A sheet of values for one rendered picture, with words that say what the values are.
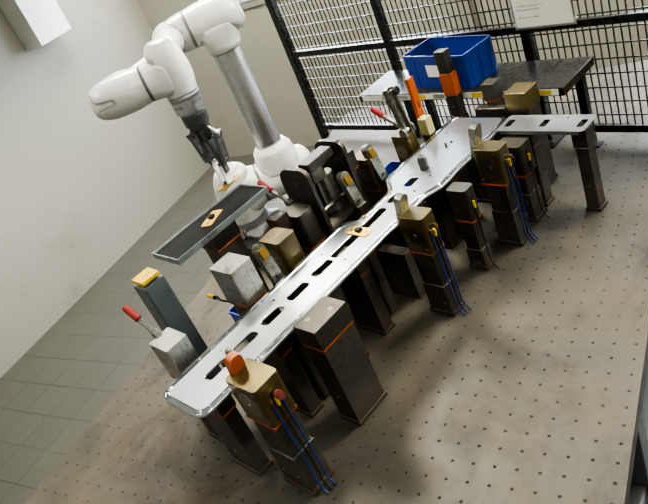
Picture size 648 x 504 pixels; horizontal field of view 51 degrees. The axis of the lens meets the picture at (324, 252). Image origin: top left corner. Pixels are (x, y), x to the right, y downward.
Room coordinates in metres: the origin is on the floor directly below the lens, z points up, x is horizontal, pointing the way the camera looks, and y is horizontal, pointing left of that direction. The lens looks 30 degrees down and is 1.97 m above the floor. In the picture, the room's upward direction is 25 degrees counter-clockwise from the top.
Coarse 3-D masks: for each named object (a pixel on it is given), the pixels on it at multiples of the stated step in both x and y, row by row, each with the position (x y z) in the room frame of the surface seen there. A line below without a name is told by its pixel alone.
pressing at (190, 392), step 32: (448, 128) 2.11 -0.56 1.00; (416, 160) 1.99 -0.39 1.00; (448, 160) 1.89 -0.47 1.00; (416, 192) 1.79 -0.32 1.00; (352, 224) 1.77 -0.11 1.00; (384, 224) 1.69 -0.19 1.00; (320, 256) 1.68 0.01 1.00; (352, 256) 1.61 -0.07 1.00; (288, 288) 1.59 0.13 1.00; (320, 288) 1.53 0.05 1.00; (256, 320) 1.51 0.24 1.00; (288, 320) 1.45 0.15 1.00; (224, 352) 1.44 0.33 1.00; (256, 352) 1.38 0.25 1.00; (192, 384) 1.37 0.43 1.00; (224, 384) 1.32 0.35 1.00; (192, 416) 1.27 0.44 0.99
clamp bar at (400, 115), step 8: (392, 88) 2.11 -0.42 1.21; (384, 96) 2.11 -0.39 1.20; (392, 96) 2.11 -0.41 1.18; (392, 104) 2.09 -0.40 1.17; (400, 104) 2.11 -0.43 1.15; (392, 112) 2.10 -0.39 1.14; (400, 112) 2.11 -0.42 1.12; (400, 120) 2.08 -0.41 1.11; (408, 120) 2.10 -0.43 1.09; (400, 128) 2.09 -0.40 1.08; (408, 136) 2.08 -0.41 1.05
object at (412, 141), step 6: (396, 132) 2.14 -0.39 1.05; (408, 132) 2.10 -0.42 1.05; (414, 132) 2.10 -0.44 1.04; (396, 138) 2.11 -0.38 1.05; (402, 138) 2.08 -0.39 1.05; (408, 138) 2.08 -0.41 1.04; (414, 138) 2.10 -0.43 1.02; (396, 144) 2.11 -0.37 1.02; (402, 144) 2.09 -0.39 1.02; (408, 144) 2.08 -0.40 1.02; (414, 144) 2.09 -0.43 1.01; (396, 150) 2.12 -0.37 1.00; (402, 150) 2.10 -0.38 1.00; (408, 150) 2.08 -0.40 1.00; (414, 150) 2.08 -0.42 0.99; (402, 156) 2.11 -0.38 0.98; (408, 156) 2.09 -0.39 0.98; (402, 162) 2.12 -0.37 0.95; (414, 180) 2.10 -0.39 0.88
